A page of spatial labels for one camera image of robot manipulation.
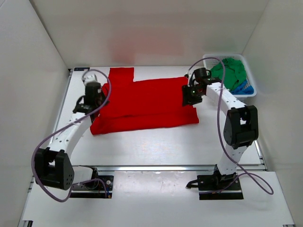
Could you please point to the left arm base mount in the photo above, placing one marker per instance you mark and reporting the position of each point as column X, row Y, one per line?
column 95, row 189

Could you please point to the white plastic basket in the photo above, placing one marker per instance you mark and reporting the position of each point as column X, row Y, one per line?
column 213, row 59

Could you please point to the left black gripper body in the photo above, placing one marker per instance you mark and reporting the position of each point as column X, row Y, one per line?
column 101, row 98

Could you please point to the blue t shirt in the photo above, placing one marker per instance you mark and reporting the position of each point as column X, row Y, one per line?
column 243, row 89

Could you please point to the green t shirt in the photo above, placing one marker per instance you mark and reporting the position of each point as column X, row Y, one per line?
column 235, row 73

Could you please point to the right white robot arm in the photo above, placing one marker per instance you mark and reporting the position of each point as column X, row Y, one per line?
column 241, row 123

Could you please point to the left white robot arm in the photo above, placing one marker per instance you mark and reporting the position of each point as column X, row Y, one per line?
column 52, row 164

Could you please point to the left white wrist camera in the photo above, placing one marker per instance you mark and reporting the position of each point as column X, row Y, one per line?
column 89, row 78

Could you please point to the dark label sticker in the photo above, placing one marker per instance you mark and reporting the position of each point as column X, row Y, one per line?
column 81, row 69

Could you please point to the red t shirt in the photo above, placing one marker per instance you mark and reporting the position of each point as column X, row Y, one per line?
column 140, row 105

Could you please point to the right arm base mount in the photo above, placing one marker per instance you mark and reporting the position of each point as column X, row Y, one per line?
column 217, row 187

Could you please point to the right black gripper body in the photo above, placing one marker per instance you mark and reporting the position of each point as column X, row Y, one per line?
column 191, row 94

